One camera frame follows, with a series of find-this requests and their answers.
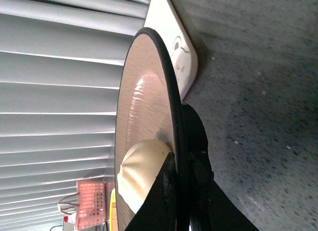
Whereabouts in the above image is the white bear print tray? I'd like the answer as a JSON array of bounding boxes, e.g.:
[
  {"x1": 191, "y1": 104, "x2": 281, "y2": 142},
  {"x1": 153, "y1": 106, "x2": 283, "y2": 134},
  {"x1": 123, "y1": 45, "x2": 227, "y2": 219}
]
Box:
[{"x1": 144, "y1": 0, "x2": 198, "y2": 99}]

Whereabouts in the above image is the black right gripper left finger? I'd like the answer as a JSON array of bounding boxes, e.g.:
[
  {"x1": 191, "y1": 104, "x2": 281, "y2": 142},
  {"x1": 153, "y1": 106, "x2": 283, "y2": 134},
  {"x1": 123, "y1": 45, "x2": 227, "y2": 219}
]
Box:
[{"x1": 125, "y1": 153, "x2": 177, "y2": 231}]

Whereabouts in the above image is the grey pleated curtain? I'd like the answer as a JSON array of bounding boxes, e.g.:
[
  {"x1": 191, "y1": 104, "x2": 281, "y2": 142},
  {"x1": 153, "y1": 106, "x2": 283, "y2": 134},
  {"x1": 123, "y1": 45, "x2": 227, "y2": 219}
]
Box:
[{"x1": 0, "y1": 0, "x2": 150, "y2": 231}]

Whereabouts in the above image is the red perforated rack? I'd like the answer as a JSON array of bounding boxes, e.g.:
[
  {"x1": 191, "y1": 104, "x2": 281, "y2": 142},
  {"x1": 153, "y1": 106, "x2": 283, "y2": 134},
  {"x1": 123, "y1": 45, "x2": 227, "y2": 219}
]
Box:
[{"x1": 75, "y1": 181, "x2": 106, "y2": 231}]

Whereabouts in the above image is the white steamed bun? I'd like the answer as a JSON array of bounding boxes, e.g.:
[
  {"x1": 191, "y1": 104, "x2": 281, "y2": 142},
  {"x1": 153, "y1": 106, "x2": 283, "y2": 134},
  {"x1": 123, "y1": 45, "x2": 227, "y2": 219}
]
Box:
[{"x1": 117, "y1": 140, "x2": 171, "y2": 214}]

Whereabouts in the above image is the beige plate with black rim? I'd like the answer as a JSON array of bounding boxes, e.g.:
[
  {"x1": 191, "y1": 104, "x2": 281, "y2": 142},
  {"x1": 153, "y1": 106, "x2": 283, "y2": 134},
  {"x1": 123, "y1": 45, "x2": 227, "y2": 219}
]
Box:
[{"x1": 114, "y1": 27, "x2": 214, "y2": 231}]

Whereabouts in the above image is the yellow rimmed wooden steamer basket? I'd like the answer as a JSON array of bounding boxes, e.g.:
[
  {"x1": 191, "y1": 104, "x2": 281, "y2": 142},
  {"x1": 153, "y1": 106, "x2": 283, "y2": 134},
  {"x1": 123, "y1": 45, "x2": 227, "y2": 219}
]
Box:
[{"x1": 109, "y1": 188, "x2": 118, "y2": 231}]

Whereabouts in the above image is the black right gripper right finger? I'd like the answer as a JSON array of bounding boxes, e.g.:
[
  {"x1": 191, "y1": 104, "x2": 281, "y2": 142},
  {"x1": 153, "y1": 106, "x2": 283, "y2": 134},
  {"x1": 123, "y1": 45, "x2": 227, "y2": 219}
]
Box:
[{"x1": 189, "y1": 154, "x2": 258, "y2": 231}]

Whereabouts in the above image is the white cable loop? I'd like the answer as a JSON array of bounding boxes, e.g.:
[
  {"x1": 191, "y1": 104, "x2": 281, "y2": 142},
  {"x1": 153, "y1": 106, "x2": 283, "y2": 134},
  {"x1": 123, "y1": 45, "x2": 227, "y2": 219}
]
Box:
[{"x1": 57, "y1": 192, "x2": 80, "y2": 215}]

